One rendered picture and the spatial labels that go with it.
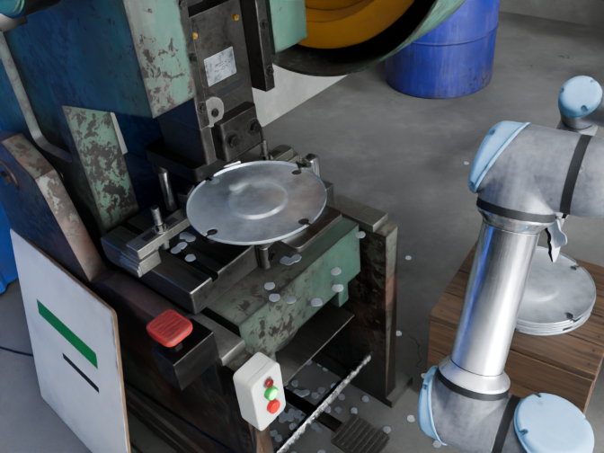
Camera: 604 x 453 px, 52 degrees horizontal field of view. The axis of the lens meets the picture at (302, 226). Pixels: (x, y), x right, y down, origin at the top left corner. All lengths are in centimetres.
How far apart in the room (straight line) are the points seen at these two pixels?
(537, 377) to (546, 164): 81
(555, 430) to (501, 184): 38
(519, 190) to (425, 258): 141
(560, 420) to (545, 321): 57
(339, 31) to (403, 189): 136
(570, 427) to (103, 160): 101
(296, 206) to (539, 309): 69
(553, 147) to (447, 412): 44
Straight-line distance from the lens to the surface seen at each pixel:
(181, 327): 107
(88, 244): 149
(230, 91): 121
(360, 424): 164
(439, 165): 283
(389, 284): 154
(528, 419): 104
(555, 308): 164
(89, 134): 135
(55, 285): 164
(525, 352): 159
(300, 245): 116
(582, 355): 160
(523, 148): 93
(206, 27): 114
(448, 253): 235
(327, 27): 142
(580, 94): 130
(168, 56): 104
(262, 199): 127
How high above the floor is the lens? 151
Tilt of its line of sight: 37 degrees down
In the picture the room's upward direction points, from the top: 6 degrees counter-clockwise
